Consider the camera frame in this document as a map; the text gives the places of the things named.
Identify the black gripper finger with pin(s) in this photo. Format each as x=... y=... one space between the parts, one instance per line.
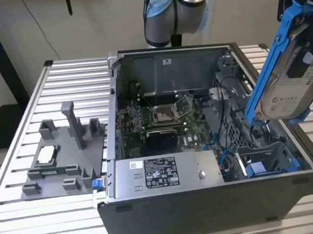
x=297 y=66

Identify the hard disk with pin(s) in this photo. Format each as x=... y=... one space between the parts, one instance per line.
x=284 y=93

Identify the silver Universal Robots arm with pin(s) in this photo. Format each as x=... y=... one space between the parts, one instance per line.
x=165 y=21

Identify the disk bay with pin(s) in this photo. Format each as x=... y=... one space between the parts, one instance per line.
x=266 y=162

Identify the RAM slot row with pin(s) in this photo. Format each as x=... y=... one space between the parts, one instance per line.
x=157 y=96

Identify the grey metal drive cage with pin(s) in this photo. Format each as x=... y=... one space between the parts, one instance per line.
x=235 y=116

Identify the green motherboard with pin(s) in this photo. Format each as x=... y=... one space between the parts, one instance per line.
x=193 y=135

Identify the CPU socket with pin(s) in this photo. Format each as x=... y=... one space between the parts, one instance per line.
x=162 y=113

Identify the black graphics card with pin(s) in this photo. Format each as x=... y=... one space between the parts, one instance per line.
x=161 y=138

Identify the silver power supply unit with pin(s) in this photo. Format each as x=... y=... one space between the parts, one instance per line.
x=166 y=173

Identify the black open PC case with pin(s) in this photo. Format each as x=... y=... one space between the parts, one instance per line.
x=207 y=213

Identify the blue case latch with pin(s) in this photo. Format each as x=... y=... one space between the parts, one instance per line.
x=96 y=184

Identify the black hanging antenna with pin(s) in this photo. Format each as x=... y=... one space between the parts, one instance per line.
x=69 y=4

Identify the grey parts rack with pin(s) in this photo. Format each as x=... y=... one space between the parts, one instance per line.
x=68 y=167

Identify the green RAM stick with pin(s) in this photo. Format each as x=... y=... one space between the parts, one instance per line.
x=56 y=171

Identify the silver CPU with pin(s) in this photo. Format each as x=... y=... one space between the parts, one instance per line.
x=47 y=155

